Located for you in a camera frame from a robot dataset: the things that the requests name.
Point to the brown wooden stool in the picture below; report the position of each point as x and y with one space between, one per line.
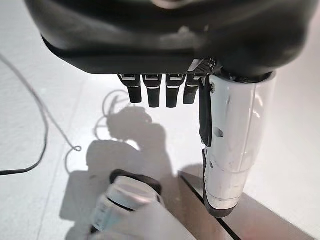
250 220

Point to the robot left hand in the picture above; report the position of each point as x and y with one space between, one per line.
150 37

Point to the silver robot left leg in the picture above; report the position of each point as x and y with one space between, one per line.
130 195

